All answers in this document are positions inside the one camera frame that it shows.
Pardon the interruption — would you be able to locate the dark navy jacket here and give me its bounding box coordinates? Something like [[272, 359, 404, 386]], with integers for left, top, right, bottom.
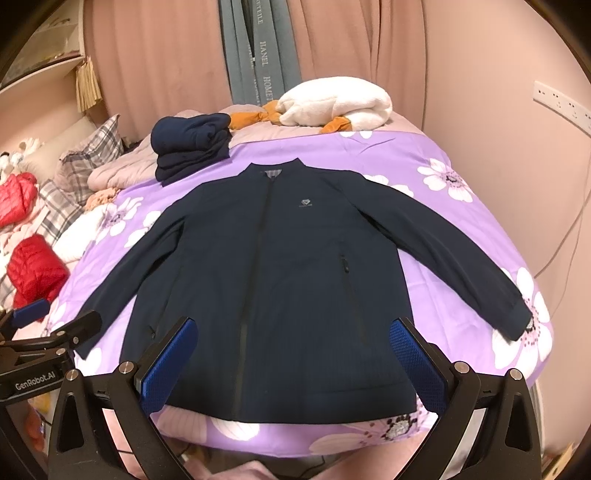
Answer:
[[84, 160, 532, 424]]

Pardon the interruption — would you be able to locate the folded navy clothes stack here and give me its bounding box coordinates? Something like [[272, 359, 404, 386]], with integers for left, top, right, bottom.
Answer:
[[150, 113, 232, 186]]

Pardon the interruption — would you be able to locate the red down jacket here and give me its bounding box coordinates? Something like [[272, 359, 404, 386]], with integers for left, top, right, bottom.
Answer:
[[1, 173, 69, 310]]

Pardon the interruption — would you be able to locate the grey plaid pillow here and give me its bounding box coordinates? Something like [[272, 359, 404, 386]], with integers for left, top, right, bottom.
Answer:
[[37, 114, 123, 245]]

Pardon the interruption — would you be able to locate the pink quilted blanket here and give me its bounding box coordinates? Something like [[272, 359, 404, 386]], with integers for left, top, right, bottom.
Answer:
[[87, 135, 157, 192]]

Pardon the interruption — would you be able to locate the beige curtain tassel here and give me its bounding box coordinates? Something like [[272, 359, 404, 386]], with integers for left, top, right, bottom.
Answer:
[[75, 57, 103, 113]]

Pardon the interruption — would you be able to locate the white shelf cabinet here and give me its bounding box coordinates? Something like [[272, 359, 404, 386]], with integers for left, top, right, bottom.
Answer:
[[1, 0, 86, 90]]

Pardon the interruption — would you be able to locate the pink curtain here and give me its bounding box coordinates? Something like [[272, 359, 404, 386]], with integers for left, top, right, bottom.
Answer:
[[84, 1, 427, 140]]

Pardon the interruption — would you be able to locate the purple floral bed sheet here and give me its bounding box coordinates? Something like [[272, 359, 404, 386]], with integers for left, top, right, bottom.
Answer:
[[47, 132, 553, 458]]

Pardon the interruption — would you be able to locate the grey lettered curtain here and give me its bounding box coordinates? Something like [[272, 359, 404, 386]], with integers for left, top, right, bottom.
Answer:
[[218, 0, 301, 106]]

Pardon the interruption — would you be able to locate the white plush duck toy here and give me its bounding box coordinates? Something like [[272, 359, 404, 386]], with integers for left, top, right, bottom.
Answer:
[[229, 76, 393, 133]]

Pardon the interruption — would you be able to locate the wall power cable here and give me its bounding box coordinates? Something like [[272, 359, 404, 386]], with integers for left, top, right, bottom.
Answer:
[[533, 184, 591, 280]]

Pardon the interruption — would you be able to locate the white wall power strip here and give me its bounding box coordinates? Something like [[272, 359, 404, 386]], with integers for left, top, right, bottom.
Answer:
[[532, 81, 591, 136]]

